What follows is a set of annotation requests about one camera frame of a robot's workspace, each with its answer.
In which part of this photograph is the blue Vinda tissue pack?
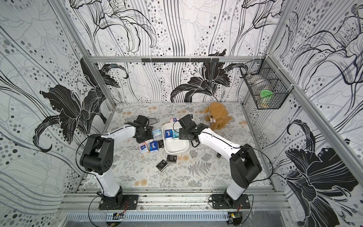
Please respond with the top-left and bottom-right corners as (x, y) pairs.
(164, 129), (174, 140)

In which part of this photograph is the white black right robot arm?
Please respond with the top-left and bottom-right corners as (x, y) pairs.
(178, 124), (262, 203)

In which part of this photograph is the pink tissue pack behind box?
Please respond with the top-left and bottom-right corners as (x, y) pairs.
(170, 118), (180, 123)

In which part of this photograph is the brown plush dog toy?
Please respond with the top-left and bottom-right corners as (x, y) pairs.
(204, 102), (232, 131)

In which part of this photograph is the black wire wall basket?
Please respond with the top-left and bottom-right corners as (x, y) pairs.
(239, 56), (292, 110)

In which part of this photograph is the teal tissue pack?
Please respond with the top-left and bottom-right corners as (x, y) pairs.
(173, 130), (179, 140)

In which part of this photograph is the black tissue pack near box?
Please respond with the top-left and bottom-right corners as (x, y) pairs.
(158, 140), (164, 149)

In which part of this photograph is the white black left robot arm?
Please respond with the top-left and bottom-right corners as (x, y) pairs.
(79, 123), (153, 198)

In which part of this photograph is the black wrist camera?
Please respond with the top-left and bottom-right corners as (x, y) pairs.
(134, 115), (149, 126)
(179, 114), (197, 131)

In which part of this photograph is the black tissue pack front right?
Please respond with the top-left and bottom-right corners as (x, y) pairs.
(166, 155), (177, 163)

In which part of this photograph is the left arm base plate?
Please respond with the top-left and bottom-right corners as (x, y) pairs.
(98, 194), (139, 211)

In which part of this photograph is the dark blue Tempo tissue pack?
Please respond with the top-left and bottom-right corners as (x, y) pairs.
(150, 141), (159, 153)

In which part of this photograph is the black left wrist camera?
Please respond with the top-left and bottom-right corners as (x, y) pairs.
(134, 115), (149, 126)

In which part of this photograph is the pink Tempo tissue pack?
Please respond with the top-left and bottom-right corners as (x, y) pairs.
(138, 142), (149, 154)

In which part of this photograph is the white plastic storage box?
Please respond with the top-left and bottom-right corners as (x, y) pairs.
(162, 122), (190, 155)

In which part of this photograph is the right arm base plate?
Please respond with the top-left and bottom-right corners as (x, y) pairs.
(209, 194), (251, 210)

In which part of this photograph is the green lidded cup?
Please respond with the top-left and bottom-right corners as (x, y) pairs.
(260, 90), (274, 106)

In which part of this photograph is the light blue tissue pack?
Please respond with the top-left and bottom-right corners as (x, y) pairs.
(152, 128), (163, 138)

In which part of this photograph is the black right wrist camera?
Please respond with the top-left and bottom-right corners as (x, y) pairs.
(179, 114), (197, 131)

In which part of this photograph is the white slotted cable duct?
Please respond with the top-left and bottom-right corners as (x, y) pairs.
(66, 211), (228, 222)

